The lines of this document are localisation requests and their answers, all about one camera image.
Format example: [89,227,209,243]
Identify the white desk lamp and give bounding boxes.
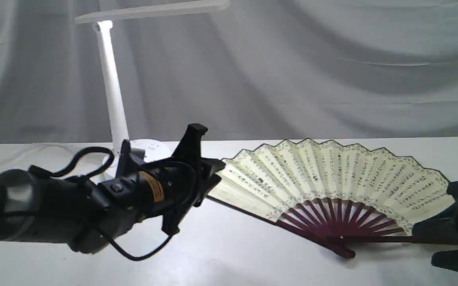
[75,0,230,180]

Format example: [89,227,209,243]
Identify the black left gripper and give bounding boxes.
[98,123,226,236]

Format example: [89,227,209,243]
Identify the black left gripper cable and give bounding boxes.
[50,146,198,261]

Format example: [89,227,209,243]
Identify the cream paper folding fan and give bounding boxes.
[209,138,458,259]

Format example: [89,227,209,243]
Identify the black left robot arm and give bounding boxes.
[0,123,226,262]

